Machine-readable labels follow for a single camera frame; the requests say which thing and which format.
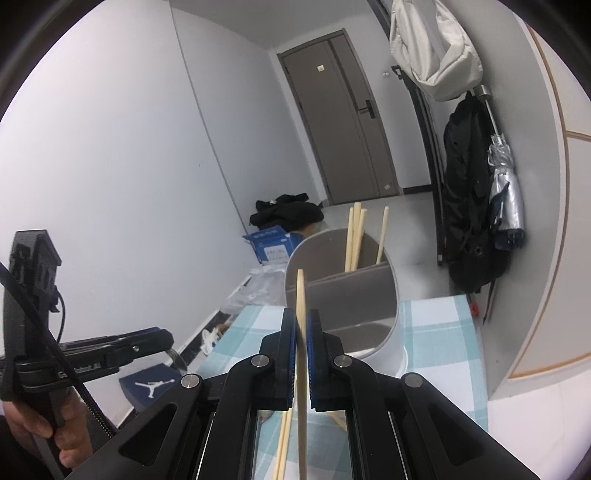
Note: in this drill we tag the blue cardboard box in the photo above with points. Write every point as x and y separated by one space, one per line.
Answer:
273 245

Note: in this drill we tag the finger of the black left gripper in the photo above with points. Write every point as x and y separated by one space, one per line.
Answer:
119 350

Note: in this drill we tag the black framed glass door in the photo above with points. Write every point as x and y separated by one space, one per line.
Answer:
411 130

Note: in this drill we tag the person's left hand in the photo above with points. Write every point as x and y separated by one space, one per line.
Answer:
72 438

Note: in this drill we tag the black hanging jacket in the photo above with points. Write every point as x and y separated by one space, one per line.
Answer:
472 257

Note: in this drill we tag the silver folded umbrella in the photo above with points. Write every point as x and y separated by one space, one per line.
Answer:
508 212

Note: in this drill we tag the black clothes pile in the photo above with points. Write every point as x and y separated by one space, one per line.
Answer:
290 212

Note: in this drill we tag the grey plastic bag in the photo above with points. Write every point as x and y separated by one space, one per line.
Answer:
265 287

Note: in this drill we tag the navy Jordan shoe box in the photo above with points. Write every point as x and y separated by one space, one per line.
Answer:
143 387

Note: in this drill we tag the wooden chopstick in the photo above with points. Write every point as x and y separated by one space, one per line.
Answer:
384 228
282 445
359 240
302 376
350 234
357 208

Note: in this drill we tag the silver metal utensil holder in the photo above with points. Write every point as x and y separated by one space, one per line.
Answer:
361 307

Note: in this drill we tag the teal plaid tablecloth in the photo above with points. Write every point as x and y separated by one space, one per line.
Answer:
441 342

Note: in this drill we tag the brown shoe with sock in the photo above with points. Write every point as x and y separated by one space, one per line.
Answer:
210 338

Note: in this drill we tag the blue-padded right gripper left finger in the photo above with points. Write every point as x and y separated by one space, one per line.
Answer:
204 428

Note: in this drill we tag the grey entrance door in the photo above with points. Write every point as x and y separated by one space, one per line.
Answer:
341 118

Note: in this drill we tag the white shoulder bag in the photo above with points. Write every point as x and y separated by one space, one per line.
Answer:
433 49

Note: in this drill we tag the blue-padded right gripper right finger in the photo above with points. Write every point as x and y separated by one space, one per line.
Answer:
401 428

